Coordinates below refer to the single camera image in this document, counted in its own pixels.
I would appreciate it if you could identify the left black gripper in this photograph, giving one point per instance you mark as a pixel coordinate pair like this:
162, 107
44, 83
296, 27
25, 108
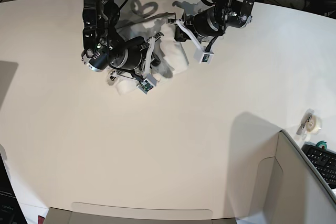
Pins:
203, 25

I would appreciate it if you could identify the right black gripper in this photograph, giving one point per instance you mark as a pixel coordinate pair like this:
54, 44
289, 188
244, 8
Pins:
129, 56

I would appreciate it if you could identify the white printed t-shirt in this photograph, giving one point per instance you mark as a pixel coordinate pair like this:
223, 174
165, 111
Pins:
146, 18

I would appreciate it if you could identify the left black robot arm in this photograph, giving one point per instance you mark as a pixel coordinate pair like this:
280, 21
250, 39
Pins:
231, 13

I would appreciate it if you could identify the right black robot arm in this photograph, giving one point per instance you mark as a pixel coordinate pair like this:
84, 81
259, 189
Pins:
104, 47

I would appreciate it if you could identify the clear tape dispenser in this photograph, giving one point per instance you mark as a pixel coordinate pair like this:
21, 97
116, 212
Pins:
310, 124

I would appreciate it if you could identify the green tape roll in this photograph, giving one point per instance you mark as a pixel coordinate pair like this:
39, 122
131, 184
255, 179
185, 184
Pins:
322, 145

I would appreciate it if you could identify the black computer keyboard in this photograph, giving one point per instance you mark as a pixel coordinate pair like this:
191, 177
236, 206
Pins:
323, 161

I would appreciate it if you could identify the beige partition box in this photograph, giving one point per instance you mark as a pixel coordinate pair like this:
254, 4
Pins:
288, 189

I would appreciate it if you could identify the black monitor corner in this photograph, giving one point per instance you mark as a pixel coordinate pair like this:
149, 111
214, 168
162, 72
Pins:
10, 208

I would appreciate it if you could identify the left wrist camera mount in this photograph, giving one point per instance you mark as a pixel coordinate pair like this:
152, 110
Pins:
203, 54

